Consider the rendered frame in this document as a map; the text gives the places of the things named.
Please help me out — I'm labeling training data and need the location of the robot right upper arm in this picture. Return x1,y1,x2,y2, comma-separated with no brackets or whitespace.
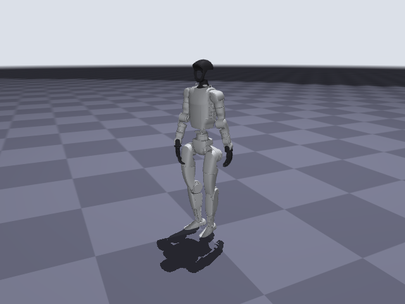
179,88,190,123

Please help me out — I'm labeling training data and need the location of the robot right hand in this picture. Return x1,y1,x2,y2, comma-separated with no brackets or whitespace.
174,139,185,165

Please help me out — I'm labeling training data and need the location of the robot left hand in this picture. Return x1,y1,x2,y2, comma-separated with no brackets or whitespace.
223,146,233,167

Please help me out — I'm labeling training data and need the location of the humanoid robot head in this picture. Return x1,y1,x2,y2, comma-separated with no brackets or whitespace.
192,60,213,89

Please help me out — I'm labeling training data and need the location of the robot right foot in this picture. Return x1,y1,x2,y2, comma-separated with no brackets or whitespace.
184,218,207,230

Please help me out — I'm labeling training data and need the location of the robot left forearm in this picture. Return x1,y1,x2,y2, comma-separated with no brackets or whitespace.
220,119,233,150

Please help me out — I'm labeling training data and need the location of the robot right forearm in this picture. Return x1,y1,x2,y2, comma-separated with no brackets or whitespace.
174,118,187,144

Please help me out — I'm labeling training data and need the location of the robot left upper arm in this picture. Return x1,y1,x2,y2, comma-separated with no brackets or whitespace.
209,90,225,129

